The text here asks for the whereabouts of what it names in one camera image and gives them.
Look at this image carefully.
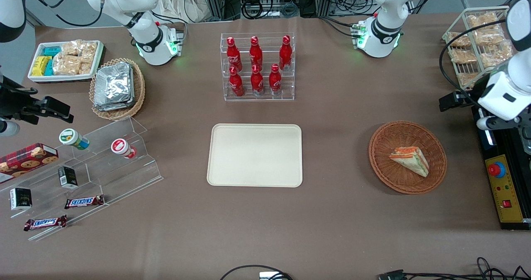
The yellow snack pack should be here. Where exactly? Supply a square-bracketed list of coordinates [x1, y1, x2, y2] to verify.
[32, 56, 51, 77]

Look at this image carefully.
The clear acrylic bottle rack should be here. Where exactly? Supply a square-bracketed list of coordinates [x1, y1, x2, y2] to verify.
[219, 32, 296, 102]

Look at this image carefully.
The red-lidded cup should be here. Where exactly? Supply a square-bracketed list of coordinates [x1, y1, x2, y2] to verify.
[110, 138, 138, 160]

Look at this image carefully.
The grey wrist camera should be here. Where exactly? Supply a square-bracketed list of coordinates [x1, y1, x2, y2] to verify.
[0, 120, 21, 138]
[476, 114, 519, 132]

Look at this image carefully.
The green-lidded cup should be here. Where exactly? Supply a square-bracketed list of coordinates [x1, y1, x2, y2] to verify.
[58, 128, 90, 151]

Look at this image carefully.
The black cable bundle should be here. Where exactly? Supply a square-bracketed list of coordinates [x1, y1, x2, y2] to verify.
[240, 0, 300, 20]

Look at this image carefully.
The small black box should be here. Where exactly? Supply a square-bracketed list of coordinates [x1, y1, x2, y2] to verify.
[9, 187, 33, 211]
[58, 166, 79, 190]

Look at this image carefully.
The black looped cable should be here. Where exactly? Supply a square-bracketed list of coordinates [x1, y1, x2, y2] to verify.
[219, 264, 293, 280]

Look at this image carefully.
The round brown wicker basket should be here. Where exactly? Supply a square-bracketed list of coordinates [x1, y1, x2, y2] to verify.
[368, 120, 448, 195]

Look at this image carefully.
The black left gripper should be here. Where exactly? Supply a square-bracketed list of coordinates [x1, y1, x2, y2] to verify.
[439, 80, 493, 112]

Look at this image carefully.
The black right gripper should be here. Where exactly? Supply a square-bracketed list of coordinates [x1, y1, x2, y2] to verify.
[0, 78, 75, 125]

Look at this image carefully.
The red cola bottle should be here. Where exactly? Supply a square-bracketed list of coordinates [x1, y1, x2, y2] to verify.
[226, 37, 243, 71]
[249, 36, 264, 70]
[228, 66, 245, 97]
[268, 63, 283, 95]
[278, 35, 293, 71]
[250, 64, 265, 96]

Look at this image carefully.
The beige plastic serving tray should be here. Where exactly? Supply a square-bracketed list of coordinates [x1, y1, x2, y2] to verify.
[206, 123, 304, 188]

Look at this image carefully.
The black hanging cable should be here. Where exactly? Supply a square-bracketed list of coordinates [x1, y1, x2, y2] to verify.
[26, 0, 105, 28]

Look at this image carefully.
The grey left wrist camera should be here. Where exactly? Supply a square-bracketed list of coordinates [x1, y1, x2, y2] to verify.
[476, 114, 519, 132]

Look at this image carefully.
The Snickers chocolate bar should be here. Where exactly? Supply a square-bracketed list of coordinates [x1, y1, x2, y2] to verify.
[23, 214, 68, 232]
[64, 195, 105, 210]

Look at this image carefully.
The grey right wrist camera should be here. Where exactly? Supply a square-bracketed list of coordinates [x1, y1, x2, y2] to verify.
[0, 120, 21, 138]

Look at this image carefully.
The red plaid cookie box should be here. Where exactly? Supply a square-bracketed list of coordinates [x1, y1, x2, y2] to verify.
[0, 143, 59, 185]

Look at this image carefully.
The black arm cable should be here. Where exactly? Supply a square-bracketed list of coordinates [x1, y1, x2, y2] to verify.
[438, 19, 512, 107]

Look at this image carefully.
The clear acrylic step display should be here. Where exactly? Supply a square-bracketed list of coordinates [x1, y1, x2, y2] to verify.
[0, 116, 165, 242]

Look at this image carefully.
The red emergency stop button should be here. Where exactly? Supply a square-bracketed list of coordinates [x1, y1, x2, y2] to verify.
[488, 161, 507, 179]

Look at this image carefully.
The silver foil packet stack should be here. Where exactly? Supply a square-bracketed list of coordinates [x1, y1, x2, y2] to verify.
[93, 62, 136, 112]

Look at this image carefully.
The oval tan wicker basket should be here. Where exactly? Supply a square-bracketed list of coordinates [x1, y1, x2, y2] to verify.
[89, 58, 146, 121]

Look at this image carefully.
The black yellow control box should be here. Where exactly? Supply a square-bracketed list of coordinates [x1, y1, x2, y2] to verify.
[470, 105, 531, 231]

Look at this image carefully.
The white wire rack basket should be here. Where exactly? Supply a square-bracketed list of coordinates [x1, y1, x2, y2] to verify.
[441, 5, 513, 90]

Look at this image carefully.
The triangle sandwich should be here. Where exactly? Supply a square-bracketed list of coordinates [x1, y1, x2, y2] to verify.
[389, 146, 430, 178]

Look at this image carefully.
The black tangled cable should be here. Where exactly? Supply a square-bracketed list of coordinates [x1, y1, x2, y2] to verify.
[404, 256, 531, 280]

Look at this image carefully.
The beige cloth bag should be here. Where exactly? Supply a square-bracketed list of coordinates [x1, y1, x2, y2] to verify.
[156, 0, 208, 24]

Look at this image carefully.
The white rectangular snack bin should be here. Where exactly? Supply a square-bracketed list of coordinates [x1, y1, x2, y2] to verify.
[27, 40, 105, 84]

